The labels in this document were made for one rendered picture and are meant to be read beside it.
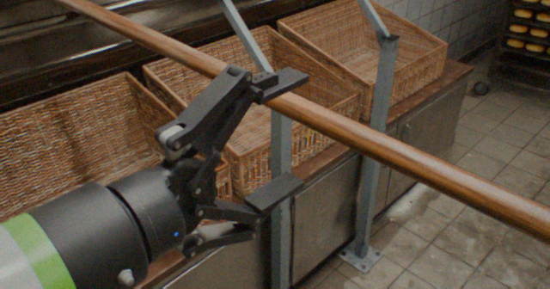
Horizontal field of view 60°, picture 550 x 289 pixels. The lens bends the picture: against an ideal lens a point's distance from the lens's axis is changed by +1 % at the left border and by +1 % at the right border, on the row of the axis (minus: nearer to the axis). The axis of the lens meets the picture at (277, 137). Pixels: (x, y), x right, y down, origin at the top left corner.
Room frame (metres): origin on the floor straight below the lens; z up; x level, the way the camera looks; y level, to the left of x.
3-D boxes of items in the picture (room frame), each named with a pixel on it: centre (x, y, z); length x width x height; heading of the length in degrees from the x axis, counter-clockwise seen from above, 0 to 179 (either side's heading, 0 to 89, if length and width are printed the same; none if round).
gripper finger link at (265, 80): (0.40, 0.02, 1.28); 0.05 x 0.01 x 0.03; 136
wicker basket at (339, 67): (1.84, -0.36, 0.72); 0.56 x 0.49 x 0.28; 135
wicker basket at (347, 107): (1.40, 0.07, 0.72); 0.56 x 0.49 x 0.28; 134
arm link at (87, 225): (0.27, 0.15, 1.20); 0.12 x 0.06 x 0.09; 46
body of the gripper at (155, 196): (0.32, 0.10, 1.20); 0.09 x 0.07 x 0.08; 136
